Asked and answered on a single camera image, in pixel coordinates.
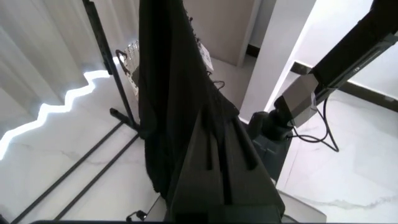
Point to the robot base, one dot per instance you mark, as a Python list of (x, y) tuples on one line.
[(270, 155)]

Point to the white curtain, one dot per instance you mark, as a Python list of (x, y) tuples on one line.
[(46, 46)]

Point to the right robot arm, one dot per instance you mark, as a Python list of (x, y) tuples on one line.
[(351, 53)]

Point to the black garment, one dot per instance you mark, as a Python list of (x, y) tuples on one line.
[(168, 77)]

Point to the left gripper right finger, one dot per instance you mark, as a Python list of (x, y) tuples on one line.
[(248, 193)]

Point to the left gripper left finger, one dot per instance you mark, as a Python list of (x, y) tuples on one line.
[(192, 186)]

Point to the black clothes rack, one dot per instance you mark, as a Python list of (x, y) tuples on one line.
[(105, 49)]

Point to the white laundry basket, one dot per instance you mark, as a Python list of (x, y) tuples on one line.
[(132, 59)]

